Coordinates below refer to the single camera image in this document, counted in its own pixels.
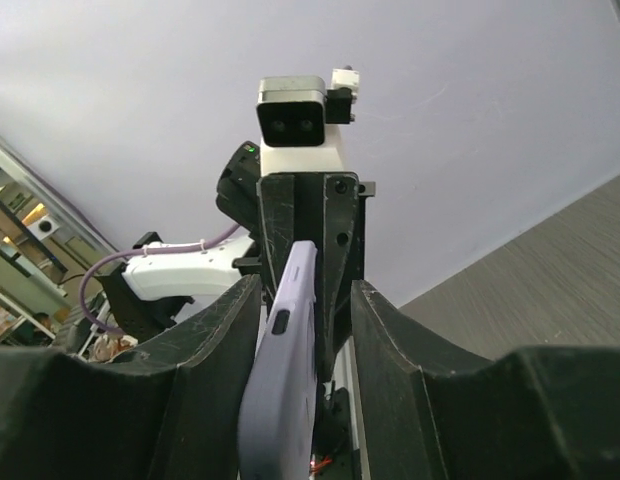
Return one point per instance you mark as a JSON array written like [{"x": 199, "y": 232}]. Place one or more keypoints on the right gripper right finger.
[{"x": 433, "y": 410}]

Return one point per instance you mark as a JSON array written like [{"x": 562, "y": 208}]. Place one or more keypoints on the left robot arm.
[{"x": 156, "y": 280}]

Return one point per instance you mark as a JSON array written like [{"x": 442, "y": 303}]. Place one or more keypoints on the phone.
[{"x": 277, "y": 412}]

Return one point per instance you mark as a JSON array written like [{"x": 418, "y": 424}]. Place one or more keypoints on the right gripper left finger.
[{"x": 166, "y": 409}]

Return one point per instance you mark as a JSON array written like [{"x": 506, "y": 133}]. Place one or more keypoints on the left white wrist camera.
[{"x": 300, "y": 119}]

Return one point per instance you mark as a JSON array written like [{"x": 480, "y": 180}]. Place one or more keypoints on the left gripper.
[{"x": 328, "y": 209}]

